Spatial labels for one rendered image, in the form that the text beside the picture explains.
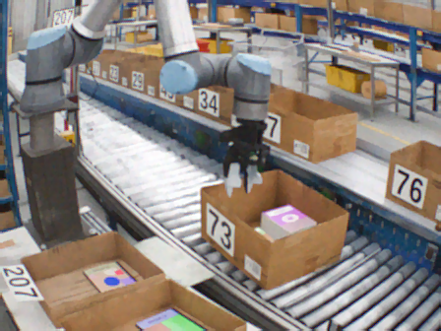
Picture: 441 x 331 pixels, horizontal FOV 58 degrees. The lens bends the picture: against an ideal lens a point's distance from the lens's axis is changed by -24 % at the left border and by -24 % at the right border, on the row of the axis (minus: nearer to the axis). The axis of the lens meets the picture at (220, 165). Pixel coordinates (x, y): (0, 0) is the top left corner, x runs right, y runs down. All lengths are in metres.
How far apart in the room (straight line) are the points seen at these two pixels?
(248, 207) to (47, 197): 0.70
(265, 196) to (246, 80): 0.57
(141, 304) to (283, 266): 0.41
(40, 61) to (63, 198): 0.48
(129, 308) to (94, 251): 0.32
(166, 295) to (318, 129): 0.90
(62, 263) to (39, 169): 0.31
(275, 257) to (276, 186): 0.47
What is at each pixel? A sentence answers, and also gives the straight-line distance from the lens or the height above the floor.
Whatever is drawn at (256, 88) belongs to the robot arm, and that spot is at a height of 1.28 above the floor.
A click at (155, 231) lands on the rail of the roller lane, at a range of 1.68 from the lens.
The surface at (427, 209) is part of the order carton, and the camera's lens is 1.53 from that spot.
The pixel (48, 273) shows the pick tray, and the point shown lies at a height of 0.77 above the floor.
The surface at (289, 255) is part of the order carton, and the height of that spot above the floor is 0.85.
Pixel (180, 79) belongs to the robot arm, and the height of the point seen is 1.32.
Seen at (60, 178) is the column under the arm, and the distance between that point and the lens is 1.56.
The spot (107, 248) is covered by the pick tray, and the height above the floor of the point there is 0.79.
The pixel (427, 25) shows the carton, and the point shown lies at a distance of 6.50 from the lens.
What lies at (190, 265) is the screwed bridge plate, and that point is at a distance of 1.48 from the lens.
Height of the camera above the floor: 1.56
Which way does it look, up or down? 22 degrees down
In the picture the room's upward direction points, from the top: straight up
